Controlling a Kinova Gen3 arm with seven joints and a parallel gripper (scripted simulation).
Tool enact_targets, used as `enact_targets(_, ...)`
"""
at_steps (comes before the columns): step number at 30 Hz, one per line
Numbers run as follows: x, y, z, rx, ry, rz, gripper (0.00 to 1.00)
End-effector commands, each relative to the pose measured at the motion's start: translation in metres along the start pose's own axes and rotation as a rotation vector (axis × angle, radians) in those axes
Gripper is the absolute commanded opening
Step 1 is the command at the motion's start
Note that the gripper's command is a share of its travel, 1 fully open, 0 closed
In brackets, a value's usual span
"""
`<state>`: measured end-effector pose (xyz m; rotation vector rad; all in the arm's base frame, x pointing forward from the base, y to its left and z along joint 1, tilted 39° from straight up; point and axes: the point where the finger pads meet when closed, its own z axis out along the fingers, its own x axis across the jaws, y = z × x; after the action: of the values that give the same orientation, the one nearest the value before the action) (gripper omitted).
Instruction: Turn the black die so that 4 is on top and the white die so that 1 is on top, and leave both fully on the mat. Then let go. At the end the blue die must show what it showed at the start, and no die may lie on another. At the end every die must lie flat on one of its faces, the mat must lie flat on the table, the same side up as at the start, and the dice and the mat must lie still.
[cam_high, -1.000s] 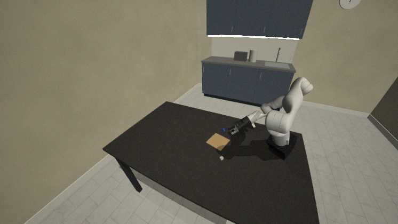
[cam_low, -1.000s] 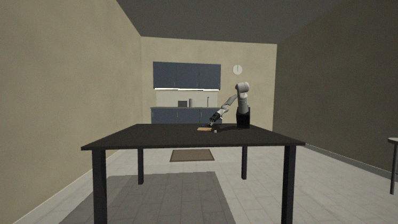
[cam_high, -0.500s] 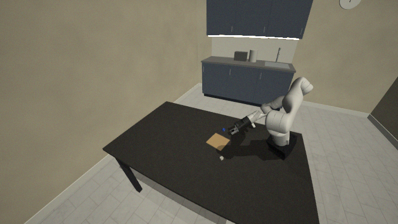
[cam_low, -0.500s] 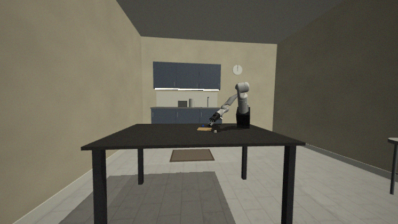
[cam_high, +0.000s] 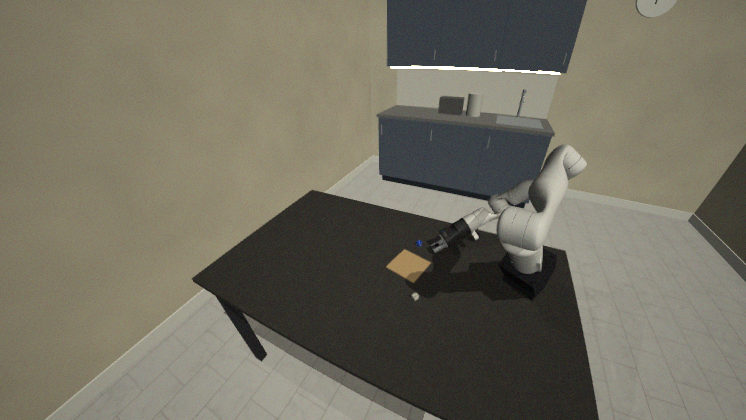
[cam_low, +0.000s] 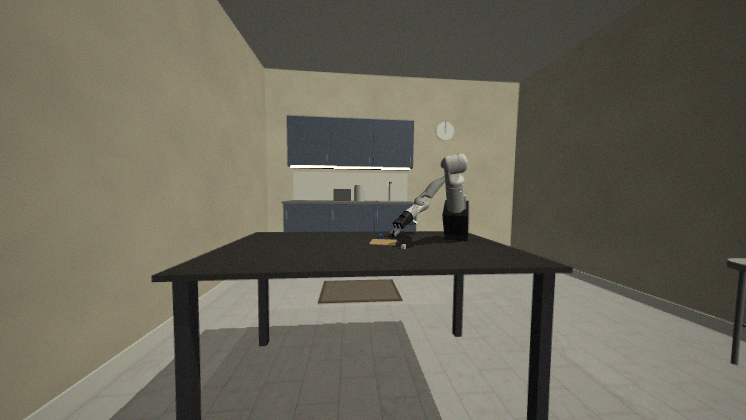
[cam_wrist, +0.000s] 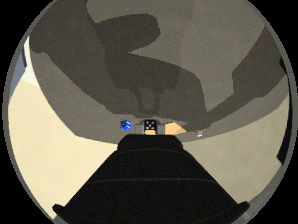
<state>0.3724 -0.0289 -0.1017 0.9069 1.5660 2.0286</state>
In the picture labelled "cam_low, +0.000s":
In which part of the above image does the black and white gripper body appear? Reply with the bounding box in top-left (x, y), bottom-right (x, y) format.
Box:
top-left (393, 208), bottom-right (418, 229)

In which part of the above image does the tan square mat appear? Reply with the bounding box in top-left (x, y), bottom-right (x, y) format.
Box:
top-left (369, 239), bottom-right (397, 246)

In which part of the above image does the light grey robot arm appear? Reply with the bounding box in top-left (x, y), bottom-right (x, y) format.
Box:
top-left (409, 154), bottom-right (468, 216)

